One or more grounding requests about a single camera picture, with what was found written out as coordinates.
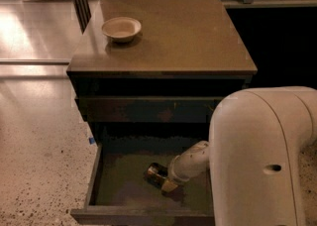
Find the beige paper bowl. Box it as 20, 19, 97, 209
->
101, 17, 142, 43

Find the dark wooden drawer cabinet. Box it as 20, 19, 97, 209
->
67, 0, 257, 144

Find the blue tape piece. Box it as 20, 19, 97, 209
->
88, 137, 95, 145

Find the crushed orange soda can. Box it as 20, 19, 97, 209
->
145, 163, 167, 188

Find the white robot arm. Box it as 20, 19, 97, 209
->
162, 86, 317, 226

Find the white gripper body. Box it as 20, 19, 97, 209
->
167, 156, 191, 184

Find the open middle drawer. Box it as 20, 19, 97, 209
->
70, 137, 215, 226

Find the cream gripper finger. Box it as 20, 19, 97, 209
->
161, 178, 179, 192

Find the closed top drawer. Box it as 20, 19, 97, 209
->
75, 96, 222, 123

